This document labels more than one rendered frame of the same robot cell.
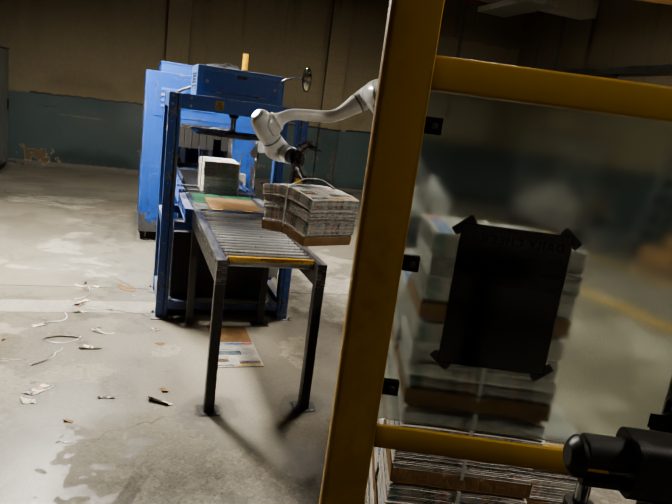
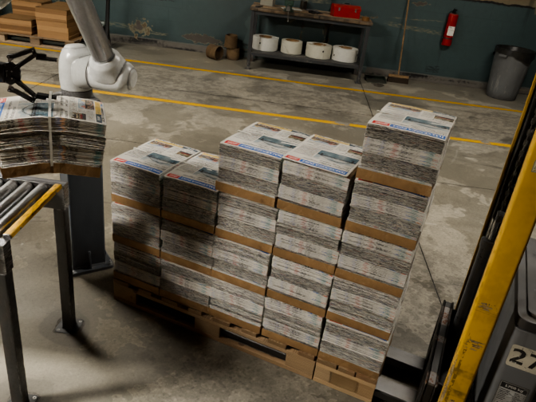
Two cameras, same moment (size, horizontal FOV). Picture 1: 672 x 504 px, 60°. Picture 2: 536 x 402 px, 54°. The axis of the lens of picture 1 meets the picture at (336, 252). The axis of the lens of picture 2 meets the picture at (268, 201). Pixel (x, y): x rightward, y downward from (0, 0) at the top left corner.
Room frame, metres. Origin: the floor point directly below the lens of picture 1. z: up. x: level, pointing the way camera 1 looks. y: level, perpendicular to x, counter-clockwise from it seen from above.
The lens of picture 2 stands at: (1.32, 1.64, 1.86)
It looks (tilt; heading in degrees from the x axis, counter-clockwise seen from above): 27 degrees down; 291
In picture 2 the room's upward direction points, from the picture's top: 7 degrees clockwise
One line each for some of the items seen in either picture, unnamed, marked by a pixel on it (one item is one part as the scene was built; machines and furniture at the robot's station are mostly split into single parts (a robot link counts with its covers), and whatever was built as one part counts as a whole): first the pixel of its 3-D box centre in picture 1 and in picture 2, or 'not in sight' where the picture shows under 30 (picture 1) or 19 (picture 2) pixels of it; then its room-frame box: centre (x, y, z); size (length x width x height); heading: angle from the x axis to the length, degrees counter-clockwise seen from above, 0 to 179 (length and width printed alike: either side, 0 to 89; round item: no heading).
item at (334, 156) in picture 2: not in sight; (329, 153); (1.84, -0.40, 1.06); 0.37 x 0.28 x 0.01; 89
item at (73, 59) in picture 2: not in sight; (77, 66); (3.20, -0.42, 1.17); 0.18 x 0.16 x 0.22; 10
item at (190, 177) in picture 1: (208, 186); not in sight; (5.42, 1.25, 0.75); 1.53 x 0.64 x 0.10; 20
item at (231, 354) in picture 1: (235, 354); not in sight; (3.44, 0.54, 0.00); 0.37 x 0.29 x 0.01; 20
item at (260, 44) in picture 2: not in sight; (308, 36); (4.00, -6.31, 0.55); 1.80 x 0.70 x 1.09; 20
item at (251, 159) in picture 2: not in sight; (265, 161); (2.13, -0.41, 0.95); 0.38 x 0.29 x 0.23; 90
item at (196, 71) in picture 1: (236, 86); not in sight; (4.36, 0.87, 1.65); 0.60 x 0.45 x 0.20; 110
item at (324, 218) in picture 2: not in sight; (323, 196); (1.83, -0.41, 0.86); 0.38 x 0.29 x 0.04; 89
